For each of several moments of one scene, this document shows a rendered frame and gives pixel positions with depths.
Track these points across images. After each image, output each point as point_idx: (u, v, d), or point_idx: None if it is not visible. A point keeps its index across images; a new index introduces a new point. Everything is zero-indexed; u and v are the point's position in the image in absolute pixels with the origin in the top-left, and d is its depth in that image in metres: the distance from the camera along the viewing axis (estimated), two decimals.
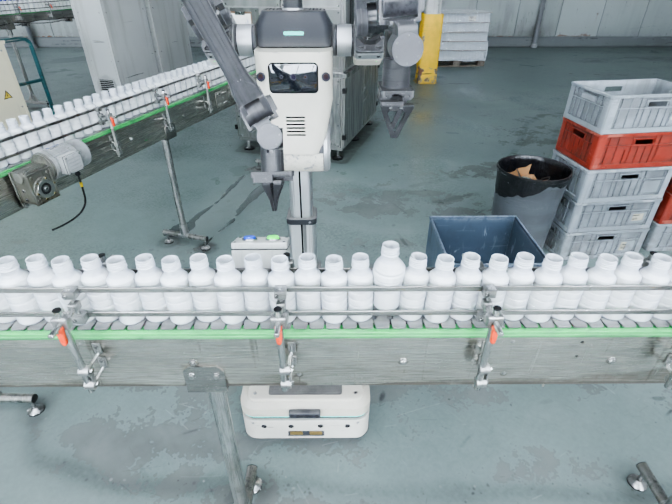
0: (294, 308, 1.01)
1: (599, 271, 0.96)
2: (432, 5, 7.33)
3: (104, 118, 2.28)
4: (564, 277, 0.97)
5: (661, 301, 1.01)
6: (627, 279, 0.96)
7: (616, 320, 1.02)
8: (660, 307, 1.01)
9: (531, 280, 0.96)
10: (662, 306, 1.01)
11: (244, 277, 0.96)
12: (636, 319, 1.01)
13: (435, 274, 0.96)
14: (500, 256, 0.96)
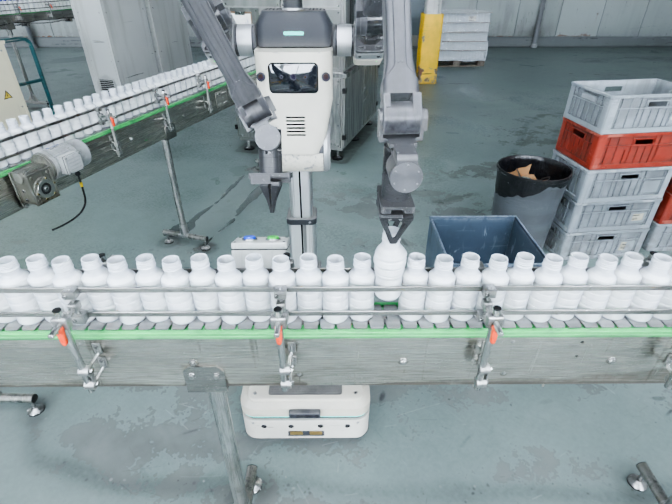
0: (295, 308, 1.01)
1: (599, 271, 0.96)
2: (432, 5, 7.33)
3: (104, 118, 2.28)
4: (564, 277, 0.97)
5: (661, 301, 1.01)
6: (627, 279, 0.96)
7: (616, 320, 1.02)
8: (660, 307, 1.01)
9: (531, 280, 0.96)
10: (662, 306, 1.01)
11: (245, 277, 0.96)
12: (636, 319, 1.01)
13: (434, 274, 0.96)
14: (500, 256, 0.96)
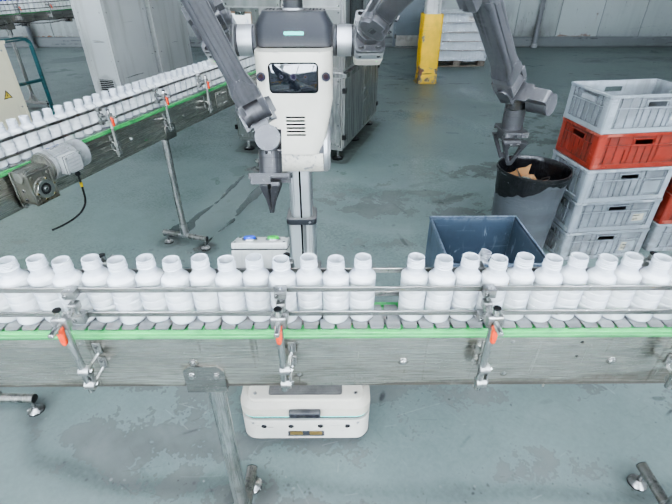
0: (295, 308, 1.01)
1: (599, 271, 0.96)
2: (432, 5, 7.33)
3: (104, 118, 2.28)
4: (564, 277, 0.97)
5: (661, 301, 1.01)
6: (627, 279, 0.96)
7: (616, 320, 1.02)
8: (660, 307, 1.01)
9: (531, 280, 0.96)
10: (662, 306, 1.01)
11: (245, 277, 0.96)
12: (636, 319, 1.01)
13: (434, 274, 0.96)
14: (500, 256, 0.96)
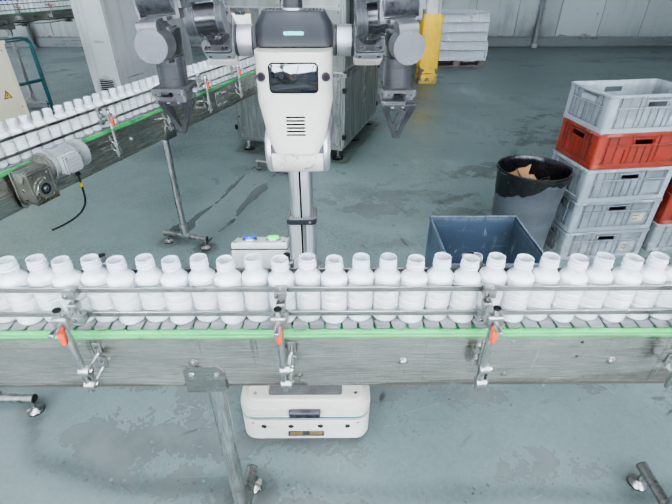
0: (294, 308, 1.01)
1: (571, 271, 0.96)
2: (432, 5, 7.33)
3: (104, 118, 2.28)
4: (536, 277, 0.97)
5: (634, 301, 1.00)
6: (599, 279, 0.96)
7: (589, 320, 1.02)
8: (633, 307, 1.01)
9: (503, 280, 0.96)
10: (635, 306, 1.01)
11: (244, 277, 0.96)
12: (609, 319, 1.01)
13: (406, 274, 0.96)
14: (472, 256, 0.96)
